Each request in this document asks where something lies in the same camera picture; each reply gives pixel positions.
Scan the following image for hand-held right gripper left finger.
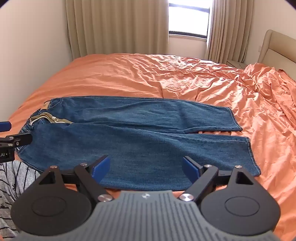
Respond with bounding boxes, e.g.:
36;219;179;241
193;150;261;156
39;155;114;203

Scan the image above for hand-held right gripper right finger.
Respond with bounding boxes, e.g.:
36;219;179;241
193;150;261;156
182;156;255;203

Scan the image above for blue denim pants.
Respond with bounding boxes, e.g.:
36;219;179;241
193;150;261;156
15;97;262;192

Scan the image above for person's grey patterned clothing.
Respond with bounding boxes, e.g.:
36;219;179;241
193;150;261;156
0;160;41;240

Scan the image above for orange bed sheet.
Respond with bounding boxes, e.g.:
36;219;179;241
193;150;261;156
0;53;296;241

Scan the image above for crumpled orange duvet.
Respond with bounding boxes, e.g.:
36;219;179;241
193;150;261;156
240;62;296;149

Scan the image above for beige nightstand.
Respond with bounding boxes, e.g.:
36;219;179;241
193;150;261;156
226;59;247;70

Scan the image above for narrow beige curtain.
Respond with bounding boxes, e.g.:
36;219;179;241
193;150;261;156
204;0;255;64

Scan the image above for wide beige curtain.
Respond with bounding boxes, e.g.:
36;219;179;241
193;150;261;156
65;0;171;61

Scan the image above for beige padded headboard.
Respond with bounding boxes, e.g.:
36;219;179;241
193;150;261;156
258;29;296;70

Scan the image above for window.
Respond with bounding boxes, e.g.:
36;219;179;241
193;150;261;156
168;0;213;41

